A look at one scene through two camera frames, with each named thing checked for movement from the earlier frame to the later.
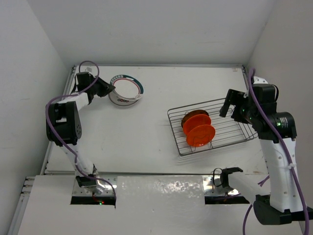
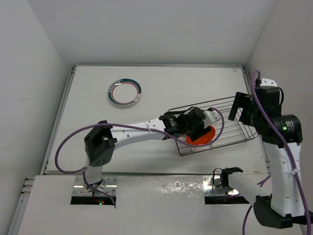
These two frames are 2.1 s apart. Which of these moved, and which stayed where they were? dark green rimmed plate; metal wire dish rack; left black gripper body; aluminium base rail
Moved: dark green rimmed plate; left black gripper body
Stayed: metal wire dish rack; aluminium base rail
